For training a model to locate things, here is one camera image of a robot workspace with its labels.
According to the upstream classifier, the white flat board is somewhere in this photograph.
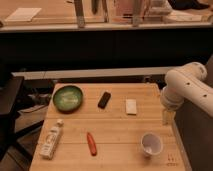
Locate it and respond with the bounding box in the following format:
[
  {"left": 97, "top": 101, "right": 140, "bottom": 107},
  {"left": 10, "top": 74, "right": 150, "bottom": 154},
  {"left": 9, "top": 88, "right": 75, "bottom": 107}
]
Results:
[{"left": 4, "top": 7, "right": 41, "bottom": 22}]

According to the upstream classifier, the black rectangular block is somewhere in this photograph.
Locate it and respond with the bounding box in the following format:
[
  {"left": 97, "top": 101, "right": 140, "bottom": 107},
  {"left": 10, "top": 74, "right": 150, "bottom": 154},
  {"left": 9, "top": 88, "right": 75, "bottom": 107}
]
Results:
[{"left": 98, "top": 92, "right": 111, "bottom": 109}]

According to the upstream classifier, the orange carrot toy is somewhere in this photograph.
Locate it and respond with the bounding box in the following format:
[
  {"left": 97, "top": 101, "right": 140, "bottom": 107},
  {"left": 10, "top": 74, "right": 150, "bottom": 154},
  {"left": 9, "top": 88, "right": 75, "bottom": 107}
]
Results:
[{"left": 87, "top": 132, "right": 97, "bottom": 156}]

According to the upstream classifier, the white plastic bottle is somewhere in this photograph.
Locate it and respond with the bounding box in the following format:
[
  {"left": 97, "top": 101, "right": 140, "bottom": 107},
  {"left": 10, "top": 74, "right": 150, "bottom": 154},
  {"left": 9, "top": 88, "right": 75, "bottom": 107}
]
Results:
[{"left": 40, "top": 119, "right": 63, "bottom": 160}]

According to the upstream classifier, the white paper cup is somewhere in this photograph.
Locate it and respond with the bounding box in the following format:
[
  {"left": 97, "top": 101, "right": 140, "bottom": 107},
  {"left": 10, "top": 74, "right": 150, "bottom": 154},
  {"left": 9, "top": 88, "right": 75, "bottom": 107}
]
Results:
[{"left": 140, "top": 133, "right": 163, "bottom": 157}]

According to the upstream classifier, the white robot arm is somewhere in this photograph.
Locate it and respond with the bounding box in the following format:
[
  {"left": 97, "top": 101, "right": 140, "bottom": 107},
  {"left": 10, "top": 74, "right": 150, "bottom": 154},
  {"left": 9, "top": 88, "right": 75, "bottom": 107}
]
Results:
[{"left": 160, "top": 62, "right": 213, "bottom": 125}]

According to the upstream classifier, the white rectangular sponge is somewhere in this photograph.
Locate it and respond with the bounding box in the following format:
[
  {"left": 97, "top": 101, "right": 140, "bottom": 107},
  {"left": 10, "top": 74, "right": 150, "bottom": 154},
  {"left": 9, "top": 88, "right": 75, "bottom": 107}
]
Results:
[{"left": 126, "top": 99, "right": 137, "bottom": 115}]

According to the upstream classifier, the green ceramic bowl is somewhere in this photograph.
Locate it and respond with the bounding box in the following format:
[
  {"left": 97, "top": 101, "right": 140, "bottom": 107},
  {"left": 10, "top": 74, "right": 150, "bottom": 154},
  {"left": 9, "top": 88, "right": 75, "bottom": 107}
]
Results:
[{"left": 53, "top": 85, "right": 83, "bottom": 113}]

